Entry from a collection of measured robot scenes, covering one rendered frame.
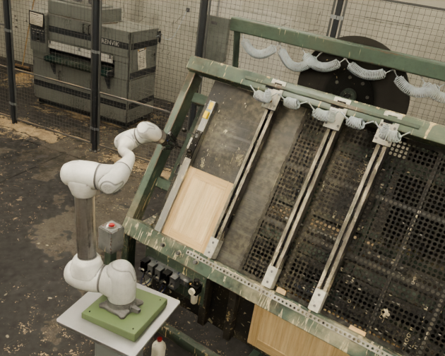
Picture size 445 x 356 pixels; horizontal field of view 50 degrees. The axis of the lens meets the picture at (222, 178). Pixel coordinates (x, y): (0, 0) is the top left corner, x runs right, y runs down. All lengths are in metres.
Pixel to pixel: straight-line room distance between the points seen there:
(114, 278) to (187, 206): 0.80
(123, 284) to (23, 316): 1.47
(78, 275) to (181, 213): 0.84
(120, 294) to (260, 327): 1.08
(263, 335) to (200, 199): 1.01
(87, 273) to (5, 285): 1.69
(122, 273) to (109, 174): 0.57
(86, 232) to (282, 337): 1.47
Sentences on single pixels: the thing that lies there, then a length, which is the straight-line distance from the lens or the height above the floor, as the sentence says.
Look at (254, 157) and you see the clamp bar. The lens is 2.96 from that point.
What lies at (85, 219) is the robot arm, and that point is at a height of 1.32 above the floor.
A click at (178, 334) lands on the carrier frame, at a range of 3.52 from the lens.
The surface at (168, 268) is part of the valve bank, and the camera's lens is 3.16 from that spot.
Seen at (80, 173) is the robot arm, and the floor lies 1.58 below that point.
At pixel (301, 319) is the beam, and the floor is 0.85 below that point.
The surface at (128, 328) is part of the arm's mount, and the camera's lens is 2.65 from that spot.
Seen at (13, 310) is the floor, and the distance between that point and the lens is 4.03.
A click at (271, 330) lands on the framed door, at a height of 0.45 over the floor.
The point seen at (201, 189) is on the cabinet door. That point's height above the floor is 1.21.
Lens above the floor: 2.64
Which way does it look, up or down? 26 degrees down
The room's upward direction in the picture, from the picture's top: 8 degrees clockwise
